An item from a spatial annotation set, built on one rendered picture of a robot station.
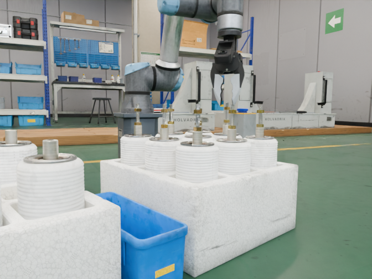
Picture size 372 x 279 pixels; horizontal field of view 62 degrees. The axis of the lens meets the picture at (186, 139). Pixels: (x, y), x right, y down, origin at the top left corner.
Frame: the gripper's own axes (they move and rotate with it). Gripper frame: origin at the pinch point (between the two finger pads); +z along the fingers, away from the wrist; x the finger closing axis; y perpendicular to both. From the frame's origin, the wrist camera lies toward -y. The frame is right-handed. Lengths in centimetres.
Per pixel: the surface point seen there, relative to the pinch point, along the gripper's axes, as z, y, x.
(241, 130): 9.6, 15.0, -2.8
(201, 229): 25.6, -34.8, -1.4
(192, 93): -12, 228, 73
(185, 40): -123, 491, 161
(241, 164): 15.0, -19.4, -6.9
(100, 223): 19, -53, 10
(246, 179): 17.7, -22.8, -8.6
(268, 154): 13.7, -9.6, -12.7
